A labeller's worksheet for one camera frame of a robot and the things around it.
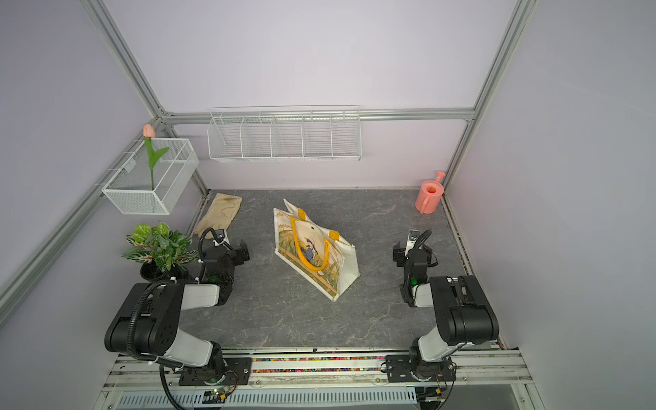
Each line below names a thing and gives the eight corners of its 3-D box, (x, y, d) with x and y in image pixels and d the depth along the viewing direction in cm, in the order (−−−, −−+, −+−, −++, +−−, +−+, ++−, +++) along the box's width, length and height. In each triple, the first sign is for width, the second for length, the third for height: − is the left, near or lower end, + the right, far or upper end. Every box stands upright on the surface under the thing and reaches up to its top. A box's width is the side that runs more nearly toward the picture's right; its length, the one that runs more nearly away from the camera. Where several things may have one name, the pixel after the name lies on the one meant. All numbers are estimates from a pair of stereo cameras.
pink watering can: (413, 216, 114) (419, 198, 104) (417, 186, 126) (424, 168, 116) (434, 221, 112) (443, 203, 103) (437, 190, 124) (444, 172, 115)
